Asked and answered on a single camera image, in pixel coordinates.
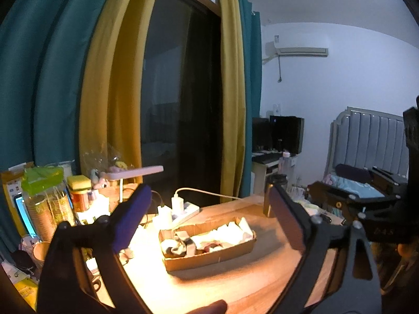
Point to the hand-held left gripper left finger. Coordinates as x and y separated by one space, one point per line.
131 217

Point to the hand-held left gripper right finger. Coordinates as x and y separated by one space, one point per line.
288 217

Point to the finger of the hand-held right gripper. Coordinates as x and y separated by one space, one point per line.
330 199

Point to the white cloth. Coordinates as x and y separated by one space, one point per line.
229 235

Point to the cardboard box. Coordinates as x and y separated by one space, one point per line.
209 260

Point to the person's left hand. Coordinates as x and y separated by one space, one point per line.
209 308

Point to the yellow tissue pack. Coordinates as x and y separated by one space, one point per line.
307 208

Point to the light blue blanket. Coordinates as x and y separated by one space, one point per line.
356 188

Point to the steel tumbler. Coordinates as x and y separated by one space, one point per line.
268 191

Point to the small white charger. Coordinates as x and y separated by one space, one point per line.
165 217

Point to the dark pillow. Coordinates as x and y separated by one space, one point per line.
352 171

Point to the white desk lamp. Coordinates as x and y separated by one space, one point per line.
137 171

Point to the tall white charger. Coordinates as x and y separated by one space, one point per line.
177 204

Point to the white side desk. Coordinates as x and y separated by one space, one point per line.
262 173

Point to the clear plastic bottle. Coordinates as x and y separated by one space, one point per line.
284 165

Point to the red label jar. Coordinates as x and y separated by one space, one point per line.
80 201

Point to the grey white sock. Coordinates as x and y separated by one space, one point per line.
178 245

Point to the white power strip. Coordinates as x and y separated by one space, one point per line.
188 210

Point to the yellow green sponge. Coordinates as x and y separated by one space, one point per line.
78 183

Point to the clear plastic bag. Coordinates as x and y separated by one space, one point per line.
101 160

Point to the grey padded headboard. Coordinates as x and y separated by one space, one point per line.
370 137

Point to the black computer monitor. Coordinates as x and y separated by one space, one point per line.
286 134

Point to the sleeve of paper cups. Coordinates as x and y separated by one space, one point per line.
45 214

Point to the green plastic box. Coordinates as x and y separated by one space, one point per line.
42 178

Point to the beige cup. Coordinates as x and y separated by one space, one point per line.
41 255

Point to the narrow teal curtain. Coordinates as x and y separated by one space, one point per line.
253 104

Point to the narrow yellow curtain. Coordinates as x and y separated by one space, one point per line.
232 104

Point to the dark glass sliding door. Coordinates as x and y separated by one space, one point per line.
183 98

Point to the wide yellow curtain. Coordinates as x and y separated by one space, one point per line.
111 88

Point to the white air conditioner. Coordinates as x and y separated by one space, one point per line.
301 51

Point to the wide teal curtain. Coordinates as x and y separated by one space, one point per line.
42 88

